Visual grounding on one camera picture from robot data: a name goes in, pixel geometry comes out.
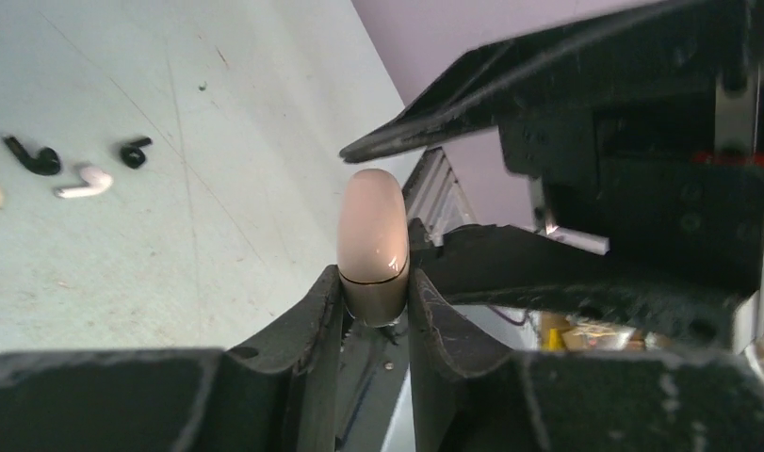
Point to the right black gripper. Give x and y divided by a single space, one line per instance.
643 126

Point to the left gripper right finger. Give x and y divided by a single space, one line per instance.
472 393

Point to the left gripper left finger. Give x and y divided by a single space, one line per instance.
276 391

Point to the beige earbud charging case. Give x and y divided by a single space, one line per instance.
372 251

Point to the white earbud centre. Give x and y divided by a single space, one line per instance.
95 181

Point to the black earbud right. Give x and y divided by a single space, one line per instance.
132 154

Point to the black earbud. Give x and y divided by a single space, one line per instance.
45 163
132 154

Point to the black earbud upper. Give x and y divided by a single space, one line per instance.
45 163

